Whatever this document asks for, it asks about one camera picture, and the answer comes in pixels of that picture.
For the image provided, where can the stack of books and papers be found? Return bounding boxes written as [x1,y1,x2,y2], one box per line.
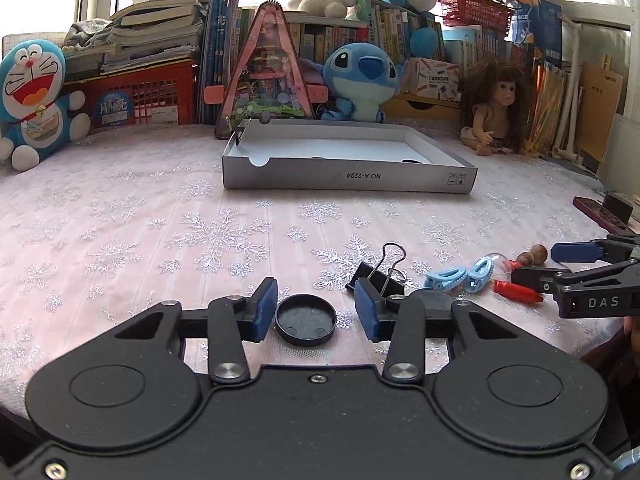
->
[62,0,211,78]

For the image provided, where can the black round lid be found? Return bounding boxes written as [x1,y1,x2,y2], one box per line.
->
[274,294,337,346]

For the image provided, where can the white printed box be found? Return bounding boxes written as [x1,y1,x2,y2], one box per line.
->
[402,57,461,103]

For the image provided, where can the black binder clip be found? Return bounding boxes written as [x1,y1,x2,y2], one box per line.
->
[345,242,408,298]

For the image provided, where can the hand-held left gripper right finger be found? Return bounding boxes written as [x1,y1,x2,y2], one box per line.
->
[354,280,507,386]

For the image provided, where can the brown cardboard envelope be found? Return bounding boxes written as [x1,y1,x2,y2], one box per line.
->
[580,62,623,161]

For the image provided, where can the black power adapter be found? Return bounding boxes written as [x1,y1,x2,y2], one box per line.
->
[602,192,636,221]

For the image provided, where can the row of thin blue books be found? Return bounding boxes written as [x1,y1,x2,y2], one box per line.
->
[197,0,241,126]

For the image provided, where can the pink triangular dollhouse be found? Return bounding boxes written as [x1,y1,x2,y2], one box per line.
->
[205,0,328,141]

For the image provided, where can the dark red flat box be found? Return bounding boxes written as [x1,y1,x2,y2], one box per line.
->
[572,196,633,233]

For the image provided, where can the pink snowflake bedsheet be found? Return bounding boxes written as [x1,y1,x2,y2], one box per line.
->
[0,120,640,411]

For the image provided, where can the brown haired doll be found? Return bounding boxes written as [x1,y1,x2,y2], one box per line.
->
[459,57,535,157]

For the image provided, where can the light blue hair clip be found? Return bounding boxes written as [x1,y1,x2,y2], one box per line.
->
[424,266,468,291]
[466,256,496,293]

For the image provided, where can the wooden drawer box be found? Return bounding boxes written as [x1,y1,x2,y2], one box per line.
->
[382,92,463,121]

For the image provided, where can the grey cardboard box tray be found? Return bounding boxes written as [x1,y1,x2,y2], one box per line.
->
[221,120,478,195]

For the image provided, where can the red plastic basket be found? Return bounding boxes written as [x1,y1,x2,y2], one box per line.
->
[437,0,516,28]

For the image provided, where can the blue robot cat plush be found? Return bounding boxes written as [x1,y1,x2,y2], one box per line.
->
[0,40,91,171]

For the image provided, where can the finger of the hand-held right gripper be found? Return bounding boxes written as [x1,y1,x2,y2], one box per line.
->
[552,234,640,263]
[511,267,572,293]

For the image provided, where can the row of shelf books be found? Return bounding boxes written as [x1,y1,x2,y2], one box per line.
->
[240,5,516,68]

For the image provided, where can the shiny foil sheets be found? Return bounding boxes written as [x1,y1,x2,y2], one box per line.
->
[530,57,568,153]

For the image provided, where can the blue printed bag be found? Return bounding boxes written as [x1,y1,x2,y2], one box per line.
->
[510,0,566,66]

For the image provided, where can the light blue cloth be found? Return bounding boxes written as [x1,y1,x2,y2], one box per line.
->
[612,447,640,472]

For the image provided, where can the blue alien plush toy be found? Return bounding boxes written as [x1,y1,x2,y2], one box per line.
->
[300,42,408,122]

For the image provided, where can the grey patterned cloth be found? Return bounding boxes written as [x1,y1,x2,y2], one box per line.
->
[65,19,118,51]

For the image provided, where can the red plastic crate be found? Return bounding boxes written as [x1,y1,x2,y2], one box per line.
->
[65,60,198,128]

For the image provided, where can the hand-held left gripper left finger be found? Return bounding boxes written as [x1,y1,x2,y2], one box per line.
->
[119,277,279,386]

